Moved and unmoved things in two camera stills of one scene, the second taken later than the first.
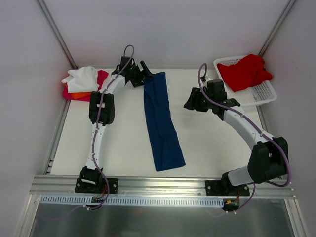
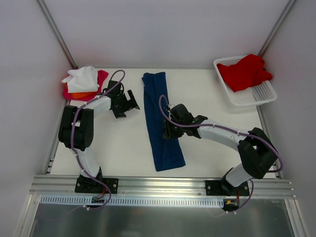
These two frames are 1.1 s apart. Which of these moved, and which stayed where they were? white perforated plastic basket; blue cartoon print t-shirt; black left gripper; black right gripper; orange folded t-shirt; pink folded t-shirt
Moved: black right gripper; black left gripper
Stayed: white perforated plastic basket; orange folded t-shirt; pink folded t-shirt; blue cartoon print t-shirt
